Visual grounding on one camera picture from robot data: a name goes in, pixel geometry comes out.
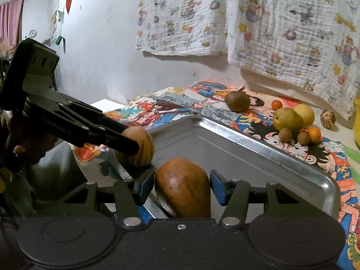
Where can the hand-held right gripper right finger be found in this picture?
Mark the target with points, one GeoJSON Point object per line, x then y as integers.
{"type": "Point", "coordinates": [218, 187]}

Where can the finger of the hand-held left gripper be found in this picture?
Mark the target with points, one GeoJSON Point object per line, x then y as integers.
{"type": "Point", "coordinates": [112, 123]}
{"type": "Point", "coordinates": [123, 144]}

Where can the brown longan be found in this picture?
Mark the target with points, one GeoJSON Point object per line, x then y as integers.
{"type": "Point", "coordinates": [285, 135]}
{"type": "Point", "coordinates": [303, 137]}

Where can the person's left hand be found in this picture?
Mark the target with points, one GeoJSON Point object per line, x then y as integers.
{"type": "Point", "coordinates": [22, 149]}

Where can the brown orange mango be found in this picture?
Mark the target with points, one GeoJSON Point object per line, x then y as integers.
{"type": "Point", "coordinates": [182, 188]}

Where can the small orange tangerine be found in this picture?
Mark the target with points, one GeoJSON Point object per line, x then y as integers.
{"type": "Point", "coordinates": [315, 135]}

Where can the person's grey green clothing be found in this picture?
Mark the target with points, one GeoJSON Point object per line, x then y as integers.
{"type": "Point", "coordinates": [50, 174]}

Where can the striped pepino melon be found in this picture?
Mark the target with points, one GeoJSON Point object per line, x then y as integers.
{"type": "Point", "coordinates": [144, 149]}

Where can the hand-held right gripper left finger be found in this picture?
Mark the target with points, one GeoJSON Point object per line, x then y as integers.
{"type": "Point", "coordinates": [146, 184]}

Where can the small orange kumquat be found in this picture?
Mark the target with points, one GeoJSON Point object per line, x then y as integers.
{"type": "Point", "coordinates": [277, 104]}

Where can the yellow potato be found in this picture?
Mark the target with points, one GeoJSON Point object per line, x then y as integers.
{"type": "Point", "coordinates": [287, 119]}

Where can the pink curtain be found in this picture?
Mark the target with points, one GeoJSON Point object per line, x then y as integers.
{"type": "Point", "coordinates": [11, 22]}

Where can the small round wall clock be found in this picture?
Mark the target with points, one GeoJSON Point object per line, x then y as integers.
{"type": "Point", "coordinates": [33, 33]}

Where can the red paper wall decoration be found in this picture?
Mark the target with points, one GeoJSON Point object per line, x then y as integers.
{"type": "Point", "coordinates": [69, 0]}

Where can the yellow lemon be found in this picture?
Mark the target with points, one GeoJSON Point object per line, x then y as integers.
{"type": "Point", "coordinates": [307, 114]}

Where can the metal baking tray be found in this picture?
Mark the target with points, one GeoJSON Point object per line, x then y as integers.
{"type": "Point", "coordinates": [225, 152]}

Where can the striped brown round nut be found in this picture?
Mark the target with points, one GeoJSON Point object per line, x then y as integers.
{"type": "Point", "coordinates": [328, 119]}

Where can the white cartoon printed blanket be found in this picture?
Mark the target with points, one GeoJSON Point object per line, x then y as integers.
{"type": "Point", "coordinates": [295, 28]}
{"type": "Point", "coordinates": [182, 17]}

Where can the paper notes on wall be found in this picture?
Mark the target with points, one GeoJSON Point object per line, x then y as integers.
{"type": "Point", "coordinates": [56, 15]}

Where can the green wall holder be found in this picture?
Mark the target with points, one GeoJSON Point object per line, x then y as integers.
{"type": "Point", "coordinates": [59, 40]}

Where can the cartoon printed table mat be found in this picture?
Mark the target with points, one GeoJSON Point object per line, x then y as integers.
{"type": "Point", "coordinates": [174, 104]}

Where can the brown kiwi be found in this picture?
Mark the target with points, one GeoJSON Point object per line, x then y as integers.
{"type": "Point", "coordinates": [237, 101]}

